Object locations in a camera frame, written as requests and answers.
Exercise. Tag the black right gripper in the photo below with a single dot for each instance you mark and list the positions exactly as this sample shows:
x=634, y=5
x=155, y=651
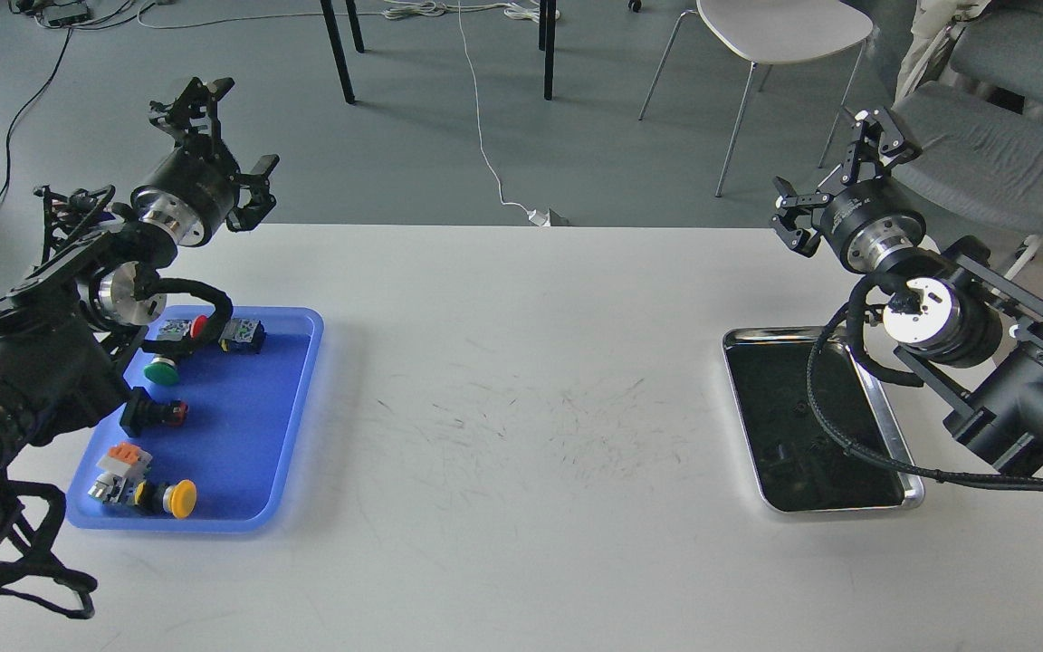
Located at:
x=868, y=221

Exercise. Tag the black selector switch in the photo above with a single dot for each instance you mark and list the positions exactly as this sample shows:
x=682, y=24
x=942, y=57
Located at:
x=142, y=411

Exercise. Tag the black power strip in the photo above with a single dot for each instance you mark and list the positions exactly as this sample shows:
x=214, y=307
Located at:
x=53, y=14

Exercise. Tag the grey cushioned chair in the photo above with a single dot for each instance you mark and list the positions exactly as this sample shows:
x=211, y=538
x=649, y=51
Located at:
x=979, y=161
x=995, y=42

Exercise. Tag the orange white contact block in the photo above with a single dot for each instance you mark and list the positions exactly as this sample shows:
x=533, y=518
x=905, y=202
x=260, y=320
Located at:
x=126, y=461

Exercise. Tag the grey black contact block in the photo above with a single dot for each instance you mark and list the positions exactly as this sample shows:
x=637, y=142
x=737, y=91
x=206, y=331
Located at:
x=242, y=336

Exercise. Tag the green push button switch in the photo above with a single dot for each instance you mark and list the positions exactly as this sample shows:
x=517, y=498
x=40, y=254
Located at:
x=162, y=370

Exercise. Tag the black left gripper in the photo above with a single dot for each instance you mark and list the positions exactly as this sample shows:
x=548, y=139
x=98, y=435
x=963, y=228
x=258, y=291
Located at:
x=188, y=197

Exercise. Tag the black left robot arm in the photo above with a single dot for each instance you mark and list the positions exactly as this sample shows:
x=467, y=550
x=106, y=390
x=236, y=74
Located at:
x=70, y=328

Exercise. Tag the silver metal tray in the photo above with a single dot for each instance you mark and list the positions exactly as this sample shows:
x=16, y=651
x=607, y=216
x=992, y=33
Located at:
x=798, y=468

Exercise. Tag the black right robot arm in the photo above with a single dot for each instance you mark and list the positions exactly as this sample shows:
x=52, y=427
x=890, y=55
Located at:
x=920, y=318

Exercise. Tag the black table leg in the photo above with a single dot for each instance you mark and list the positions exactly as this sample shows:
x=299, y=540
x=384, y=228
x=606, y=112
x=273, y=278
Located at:
x=548, y=15
x=355, y=27
x=337, y=51

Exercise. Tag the blue plastic tray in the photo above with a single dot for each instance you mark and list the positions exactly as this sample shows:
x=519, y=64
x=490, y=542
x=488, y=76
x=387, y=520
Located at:
x=236, y=445

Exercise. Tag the yellow push button switch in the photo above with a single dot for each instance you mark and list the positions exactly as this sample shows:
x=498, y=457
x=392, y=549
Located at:
x=177, y=500

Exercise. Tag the white chair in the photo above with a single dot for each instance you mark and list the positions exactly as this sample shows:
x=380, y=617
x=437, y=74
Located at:
x=771, y=33

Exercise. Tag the red push button switch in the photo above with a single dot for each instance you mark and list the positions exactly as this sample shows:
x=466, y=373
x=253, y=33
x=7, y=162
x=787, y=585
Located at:
x=202, y=328

